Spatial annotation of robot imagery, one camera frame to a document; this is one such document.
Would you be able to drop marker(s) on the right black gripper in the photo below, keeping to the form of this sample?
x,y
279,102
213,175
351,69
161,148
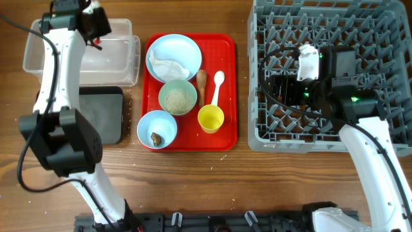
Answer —
x,y
289,82

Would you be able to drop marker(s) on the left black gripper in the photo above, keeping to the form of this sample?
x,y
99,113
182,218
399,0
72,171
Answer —
x,y
105,26

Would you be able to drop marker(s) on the yellow plastic cup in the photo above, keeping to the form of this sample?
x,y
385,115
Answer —
x,y
210,118

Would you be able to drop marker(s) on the brown carrot-like food piece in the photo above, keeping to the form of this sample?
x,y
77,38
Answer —
x,y
201,79

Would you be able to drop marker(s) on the white napkin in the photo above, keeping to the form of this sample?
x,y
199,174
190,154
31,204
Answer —
x,y
167,70

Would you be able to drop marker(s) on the green bowl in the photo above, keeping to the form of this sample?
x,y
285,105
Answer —
x,y
177,84

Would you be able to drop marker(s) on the white rice pile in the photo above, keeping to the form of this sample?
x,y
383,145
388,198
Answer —
x,y
178,102

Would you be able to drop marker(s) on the small light blue bowl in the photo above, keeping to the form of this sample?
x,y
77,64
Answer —
x,y
160,122

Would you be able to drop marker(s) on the brown food scrap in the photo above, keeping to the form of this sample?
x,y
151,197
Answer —
x,y
157,139

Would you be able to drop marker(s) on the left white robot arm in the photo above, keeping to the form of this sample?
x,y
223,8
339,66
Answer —
x,y
64,47

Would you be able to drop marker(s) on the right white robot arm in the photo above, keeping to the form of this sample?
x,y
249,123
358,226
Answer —
x,y
327,82

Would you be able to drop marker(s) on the grey dishwasher rack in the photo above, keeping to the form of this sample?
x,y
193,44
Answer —
x,y
379,33

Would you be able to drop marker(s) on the clear plastic bin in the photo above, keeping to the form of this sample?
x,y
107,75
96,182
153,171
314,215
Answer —
x,y
117,64

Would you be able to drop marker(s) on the white plastic spoon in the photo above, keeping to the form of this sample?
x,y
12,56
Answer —
x,y
219,78

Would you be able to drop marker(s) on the black tray bin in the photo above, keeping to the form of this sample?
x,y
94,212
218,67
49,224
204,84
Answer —
x,y
92,116

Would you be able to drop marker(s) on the large light blue plate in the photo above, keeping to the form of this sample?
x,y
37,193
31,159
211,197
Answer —
x,y
176,47

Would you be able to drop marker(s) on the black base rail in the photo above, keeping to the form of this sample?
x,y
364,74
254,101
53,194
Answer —
x,y
278,221

